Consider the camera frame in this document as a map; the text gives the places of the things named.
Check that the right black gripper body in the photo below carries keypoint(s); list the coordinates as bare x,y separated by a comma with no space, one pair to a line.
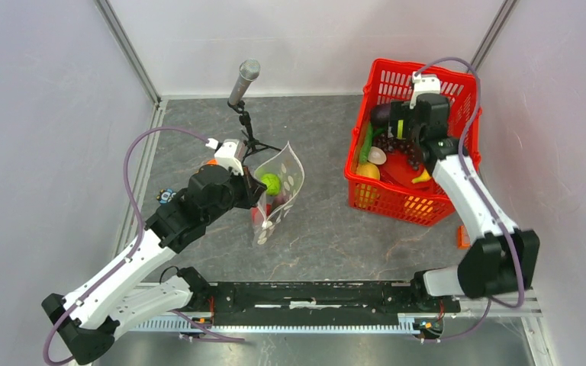
400,110

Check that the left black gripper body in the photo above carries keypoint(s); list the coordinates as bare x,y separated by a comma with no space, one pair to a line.
239,193

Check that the dark red grape bunch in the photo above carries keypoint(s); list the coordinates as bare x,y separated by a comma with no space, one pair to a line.
406,148

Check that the red apple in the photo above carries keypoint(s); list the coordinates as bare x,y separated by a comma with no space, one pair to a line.
258,217

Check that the green apple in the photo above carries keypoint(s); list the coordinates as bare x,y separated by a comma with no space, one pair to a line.
273,184

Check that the clear dotted zip bag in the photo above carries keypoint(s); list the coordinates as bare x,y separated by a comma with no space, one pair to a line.
287,166

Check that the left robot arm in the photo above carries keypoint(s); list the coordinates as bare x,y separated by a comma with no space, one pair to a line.
90,318

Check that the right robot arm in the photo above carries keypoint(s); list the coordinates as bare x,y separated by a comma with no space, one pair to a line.
502,257

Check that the blue owl toy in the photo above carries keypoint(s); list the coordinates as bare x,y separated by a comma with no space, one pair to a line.
165,195

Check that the purple eggplant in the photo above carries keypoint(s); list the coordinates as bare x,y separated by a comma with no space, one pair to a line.
380,116

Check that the yellow banana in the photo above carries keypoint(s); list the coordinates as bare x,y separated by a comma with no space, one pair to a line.
423,177

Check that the red plastic basket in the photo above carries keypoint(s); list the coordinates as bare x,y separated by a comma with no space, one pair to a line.
393,195

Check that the black mini tripod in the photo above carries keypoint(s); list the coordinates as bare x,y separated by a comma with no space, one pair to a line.
252,144

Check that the white mushroom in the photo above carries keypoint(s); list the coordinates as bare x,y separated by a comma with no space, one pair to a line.
376,156

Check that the green cucumber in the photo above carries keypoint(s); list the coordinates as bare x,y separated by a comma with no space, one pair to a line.
370,134

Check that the yellow lemon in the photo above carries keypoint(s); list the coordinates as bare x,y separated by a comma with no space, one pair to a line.
368,170

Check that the silver microphone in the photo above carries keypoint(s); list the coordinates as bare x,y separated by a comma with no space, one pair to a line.
249,71

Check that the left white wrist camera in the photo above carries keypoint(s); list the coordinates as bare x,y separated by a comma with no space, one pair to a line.
228,154

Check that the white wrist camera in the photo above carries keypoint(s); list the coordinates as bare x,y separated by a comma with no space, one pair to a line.
228,154
423,84

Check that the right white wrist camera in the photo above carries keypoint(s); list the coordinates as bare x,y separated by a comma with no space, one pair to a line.
423,84

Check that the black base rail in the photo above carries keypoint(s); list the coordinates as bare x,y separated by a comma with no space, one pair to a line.
315,306

